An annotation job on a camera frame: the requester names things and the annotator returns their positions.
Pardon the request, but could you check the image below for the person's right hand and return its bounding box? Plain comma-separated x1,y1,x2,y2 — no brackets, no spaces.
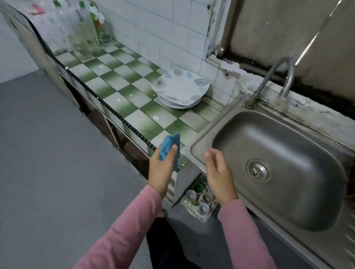
203,146,240,209

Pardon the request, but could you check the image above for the person's left hand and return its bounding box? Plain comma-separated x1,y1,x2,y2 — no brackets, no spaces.
146,143,182,200

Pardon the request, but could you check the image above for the blue cleaning cloth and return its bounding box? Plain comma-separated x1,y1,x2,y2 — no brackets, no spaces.
157,133,183,172

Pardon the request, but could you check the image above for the round rose-pattern plate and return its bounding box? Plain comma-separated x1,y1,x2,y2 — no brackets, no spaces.
155,93,207,111

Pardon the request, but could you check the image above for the floral plate stack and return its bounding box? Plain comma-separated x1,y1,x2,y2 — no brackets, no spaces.
151,67,213,107

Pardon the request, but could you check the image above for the person's left forearm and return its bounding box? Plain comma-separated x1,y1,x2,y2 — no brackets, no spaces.
57,185,166,269

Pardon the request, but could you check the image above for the person's right forearm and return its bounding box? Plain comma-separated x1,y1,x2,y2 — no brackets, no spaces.
217,197,279,269

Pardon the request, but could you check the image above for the person's right leg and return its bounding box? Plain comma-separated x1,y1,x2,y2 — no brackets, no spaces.
145,214,208,269

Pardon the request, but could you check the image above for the green checkered tile countertop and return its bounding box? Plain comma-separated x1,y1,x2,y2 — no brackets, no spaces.
53,36,227,177

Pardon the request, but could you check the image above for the tray of small cups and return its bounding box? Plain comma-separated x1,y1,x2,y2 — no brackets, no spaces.
179,175,220,224

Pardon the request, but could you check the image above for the stainless steel sink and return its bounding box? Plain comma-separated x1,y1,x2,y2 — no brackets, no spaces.
188,90,355,269

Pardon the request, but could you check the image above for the chrome faucet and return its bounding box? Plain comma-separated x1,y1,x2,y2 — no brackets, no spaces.
244,56,297,110

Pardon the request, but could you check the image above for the large clear plastic bottle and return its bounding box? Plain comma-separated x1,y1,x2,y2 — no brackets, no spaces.
72,1,101,53

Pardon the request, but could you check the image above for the weathered wooden board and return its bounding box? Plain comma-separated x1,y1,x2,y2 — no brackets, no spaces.
219,0,355,128

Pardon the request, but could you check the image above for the pink packet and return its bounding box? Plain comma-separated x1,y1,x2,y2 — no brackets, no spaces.
25,3,47,16

